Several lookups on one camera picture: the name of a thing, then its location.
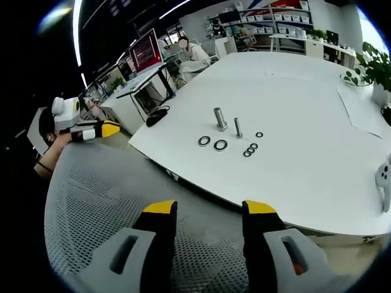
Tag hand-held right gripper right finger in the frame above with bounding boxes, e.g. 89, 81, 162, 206
242, 200, 346, 293

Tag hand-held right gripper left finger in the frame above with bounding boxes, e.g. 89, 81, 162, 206
78, 200, 178, 293

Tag large threaded stud bolt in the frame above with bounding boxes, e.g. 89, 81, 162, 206
213, 107, 229, 132

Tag small threaded stud bolt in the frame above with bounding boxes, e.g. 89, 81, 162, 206
233, 117, 244, 140

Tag person's head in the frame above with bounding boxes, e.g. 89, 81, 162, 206
38, 106, 59, 145

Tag small green desk plant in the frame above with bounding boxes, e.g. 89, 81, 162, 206
110, 76, 126, 93

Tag black computer mouse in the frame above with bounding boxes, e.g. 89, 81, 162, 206
145, 106, 171, 128

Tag grey mesh office chair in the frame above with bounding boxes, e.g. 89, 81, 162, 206
44, 142, 254, 293

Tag white standing desk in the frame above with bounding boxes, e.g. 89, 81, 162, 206
115, 62, 177, 123

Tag ceiling light strip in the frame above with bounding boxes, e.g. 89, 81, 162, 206
71, 0, 84, 67

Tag large red-screen monitor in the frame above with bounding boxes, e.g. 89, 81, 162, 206
128, 28, 165, 74

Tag white handheld controller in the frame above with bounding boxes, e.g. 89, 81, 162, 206
375, 154, 391, 212

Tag shelf with white bins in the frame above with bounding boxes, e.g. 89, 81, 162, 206
206, 0, 314, 51

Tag white side table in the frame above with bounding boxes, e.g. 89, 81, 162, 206
268, 32, 308, 55

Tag white low cabinet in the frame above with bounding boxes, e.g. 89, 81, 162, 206
305, 39, 357, 67

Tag green potted plant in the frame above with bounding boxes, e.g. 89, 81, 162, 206
343, 41, 391, 106

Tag green plants on cabinet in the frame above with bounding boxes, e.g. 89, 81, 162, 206
305, 28, 328, 42

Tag black monitor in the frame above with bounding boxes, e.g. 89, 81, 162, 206
325, 29, 340, 47

